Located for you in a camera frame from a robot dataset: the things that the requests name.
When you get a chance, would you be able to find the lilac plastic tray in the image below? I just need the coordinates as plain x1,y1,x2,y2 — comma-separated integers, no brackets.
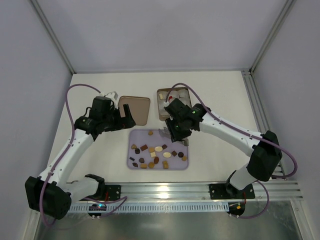
127,129,189,171

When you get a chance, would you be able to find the rose gold tin box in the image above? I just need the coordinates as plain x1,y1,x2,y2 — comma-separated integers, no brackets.
156,87,191,121

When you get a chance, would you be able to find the slotted cable duct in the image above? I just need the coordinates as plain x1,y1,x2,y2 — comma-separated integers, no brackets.
68,201,229,214

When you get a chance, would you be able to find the brown rectangular chocolate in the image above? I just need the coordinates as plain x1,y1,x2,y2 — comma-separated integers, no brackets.
140,144,148,151

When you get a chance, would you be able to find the aluminium mounting rail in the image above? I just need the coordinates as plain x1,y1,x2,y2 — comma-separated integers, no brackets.
67,179,305,208

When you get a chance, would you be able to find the brown oval chocolate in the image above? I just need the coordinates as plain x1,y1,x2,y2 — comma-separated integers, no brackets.
153,156,159,165

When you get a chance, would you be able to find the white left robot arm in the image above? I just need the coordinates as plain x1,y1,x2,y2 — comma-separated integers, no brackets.
25,96,136,220

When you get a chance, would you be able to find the tan rectangular chocolate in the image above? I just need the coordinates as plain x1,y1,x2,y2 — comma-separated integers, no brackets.
140,163,148,169

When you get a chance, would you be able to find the rose gold tin lid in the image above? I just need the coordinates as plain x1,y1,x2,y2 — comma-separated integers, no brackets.
118,96,151,126

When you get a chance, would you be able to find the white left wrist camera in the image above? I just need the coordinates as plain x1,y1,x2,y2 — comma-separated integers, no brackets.
99,91,119,109

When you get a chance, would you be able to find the white oval chocolate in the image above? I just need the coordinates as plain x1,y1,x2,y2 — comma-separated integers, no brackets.
154,146,163,152
163,152,171,158

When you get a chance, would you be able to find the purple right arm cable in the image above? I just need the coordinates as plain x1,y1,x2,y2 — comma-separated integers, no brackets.
163,83,299,220

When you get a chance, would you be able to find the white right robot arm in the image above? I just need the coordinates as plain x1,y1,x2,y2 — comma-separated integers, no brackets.
164,99,282,198

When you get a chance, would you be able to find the caramel cube chocolate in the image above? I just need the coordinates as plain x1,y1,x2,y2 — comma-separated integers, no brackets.
162,160,169,169

